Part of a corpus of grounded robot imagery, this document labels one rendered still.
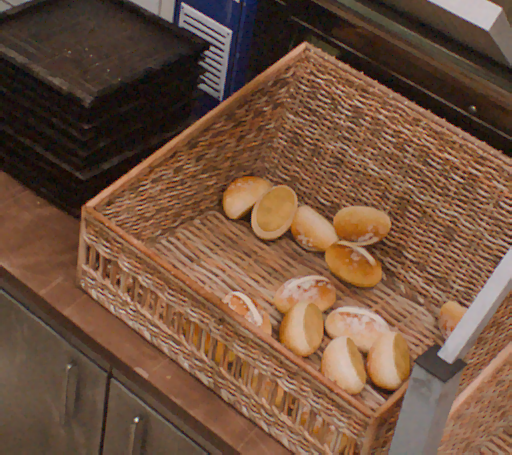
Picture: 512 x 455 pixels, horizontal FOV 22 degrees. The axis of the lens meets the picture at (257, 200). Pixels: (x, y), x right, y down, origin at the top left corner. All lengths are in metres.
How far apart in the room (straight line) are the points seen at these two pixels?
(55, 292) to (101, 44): 0.42
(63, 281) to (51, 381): 0.17
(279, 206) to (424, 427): 0.73
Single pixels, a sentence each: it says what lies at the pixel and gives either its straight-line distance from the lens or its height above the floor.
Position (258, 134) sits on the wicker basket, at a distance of 2.16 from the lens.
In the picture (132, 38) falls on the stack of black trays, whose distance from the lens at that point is 2.19.
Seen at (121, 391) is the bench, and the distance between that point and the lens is 1.96.
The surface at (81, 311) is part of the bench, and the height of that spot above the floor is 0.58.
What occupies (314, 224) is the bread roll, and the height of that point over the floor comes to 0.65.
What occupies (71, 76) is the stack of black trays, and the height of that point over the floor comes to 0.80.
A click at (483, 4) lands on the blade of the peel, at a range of 1.42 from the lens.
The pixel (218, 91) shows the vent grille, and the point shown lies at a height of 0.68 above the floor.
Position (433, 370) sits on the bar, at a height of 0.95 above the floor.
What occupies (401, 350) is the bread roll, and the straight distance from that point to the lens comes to 1.92.
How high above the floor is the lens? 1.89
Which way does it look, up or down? 36 degrees down
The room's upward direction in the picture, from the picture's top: 10 degrees clockwise
